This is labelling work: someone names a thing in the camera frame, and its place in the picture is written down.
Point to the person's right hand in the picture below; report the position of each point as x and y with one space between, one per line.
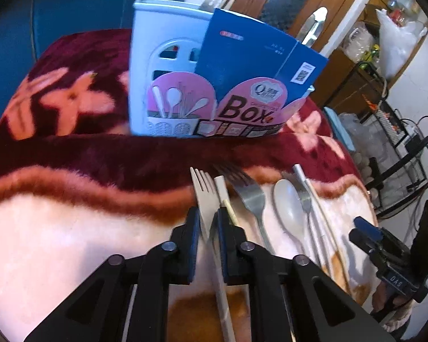
380 296

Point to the beige plastic fork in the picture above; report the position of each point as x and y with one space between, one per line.
204 199

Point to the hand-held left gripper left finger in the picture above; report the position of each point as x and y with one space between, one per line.
193 242

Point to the thin bamboo chopstick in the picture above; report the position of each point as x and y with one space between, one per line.
230 213

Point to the blue and pink packaging card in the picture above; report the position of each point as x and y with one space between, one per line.
249 53

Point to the large metal fork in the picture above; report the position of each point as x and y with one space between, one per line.
251 196

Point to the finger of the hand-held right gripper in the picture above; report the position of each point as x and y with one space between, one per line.
361 239
366 226

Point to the red floral printed blanket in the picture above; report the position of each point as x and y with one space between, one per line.
75 171

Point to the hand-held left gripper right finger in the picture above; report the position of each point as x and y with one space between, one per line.
223 242

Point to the metal butter knife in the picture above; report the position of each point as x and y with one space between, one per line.
299 172

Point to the pile of beige eggs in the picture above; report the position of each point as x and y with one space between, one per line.
369 172

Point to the wooden door with patterned glass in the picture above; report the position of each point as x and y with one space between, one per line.
342 3

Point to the silver metal utensil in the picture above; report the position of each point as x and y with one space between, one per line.
314 25

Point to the wooden shelf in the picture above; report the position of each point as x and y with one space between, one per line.
346 78

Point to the white plastic utensil holder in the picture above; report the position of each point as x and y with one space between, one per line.
153 42

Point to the white plastic bag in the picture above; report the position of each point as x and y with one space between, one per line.
399 42

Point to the grey metal spoon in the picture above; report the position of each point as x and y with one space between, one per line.
289 206

